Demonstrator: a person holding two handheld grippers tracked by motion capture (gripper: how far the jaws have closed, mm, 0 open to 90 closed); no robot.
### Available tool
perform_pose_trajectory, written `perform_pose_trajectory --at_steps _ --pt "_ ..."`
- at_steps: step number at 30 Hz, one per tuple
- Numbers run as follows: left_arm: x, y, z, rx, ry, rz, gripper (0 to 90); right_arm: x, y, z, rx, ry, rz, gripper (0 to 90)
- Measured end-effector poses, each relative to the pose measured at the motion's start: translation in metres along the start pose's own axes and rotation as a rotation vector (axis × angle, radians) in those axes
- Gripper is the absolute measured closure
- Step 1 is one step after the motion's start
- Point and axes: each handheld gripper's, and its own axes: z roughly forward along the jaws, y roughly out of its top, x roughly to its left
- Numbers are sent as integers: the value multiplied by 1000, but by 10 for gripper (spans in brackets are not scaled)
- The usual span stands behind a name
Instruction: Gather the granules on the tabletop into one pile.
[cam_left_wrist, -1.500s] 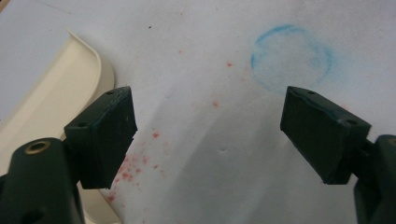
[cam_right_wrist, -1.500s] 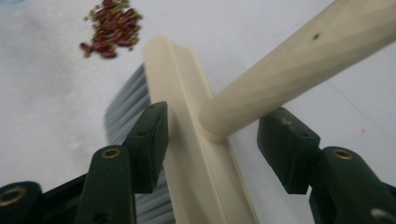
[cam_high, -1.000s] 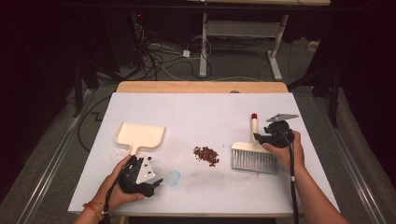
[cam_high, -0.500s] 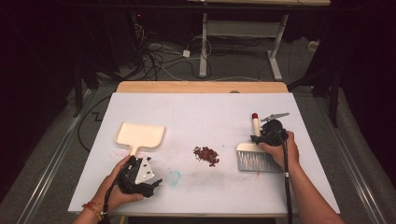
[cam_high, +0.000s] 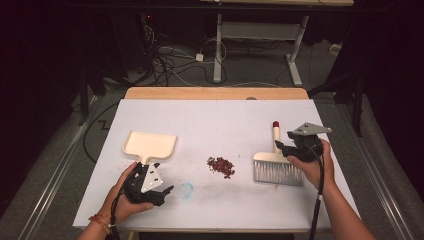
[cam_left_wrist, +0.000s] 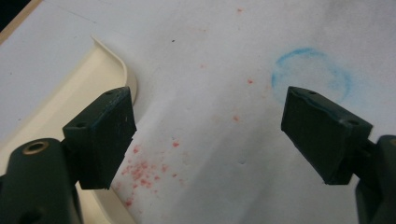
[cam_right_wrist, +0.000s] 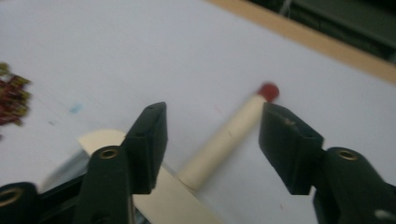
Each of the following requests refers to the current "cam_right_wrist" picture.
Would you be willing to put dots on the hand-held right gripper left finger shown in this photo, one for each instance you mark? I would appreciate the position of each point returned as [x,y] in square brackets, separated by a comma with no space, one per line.
[146,149]

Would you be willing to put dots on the wooden table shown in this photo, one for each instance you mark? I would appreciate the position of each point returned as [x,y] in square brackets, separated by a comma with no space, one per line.
[327,46]

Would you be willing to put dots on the cream brush with red tip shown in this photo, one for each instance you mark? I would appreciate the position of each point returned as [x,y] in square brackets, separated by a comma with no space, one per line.
[224,140]

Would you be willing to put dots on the dark red beans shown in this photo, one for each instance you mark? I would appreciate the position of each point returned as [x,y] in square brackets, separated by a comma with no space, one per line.
[12,99]

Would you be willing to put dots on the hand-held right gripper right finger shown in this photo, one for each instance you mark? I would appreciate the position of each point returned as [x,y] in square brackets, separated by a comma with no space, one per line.
[292,146]

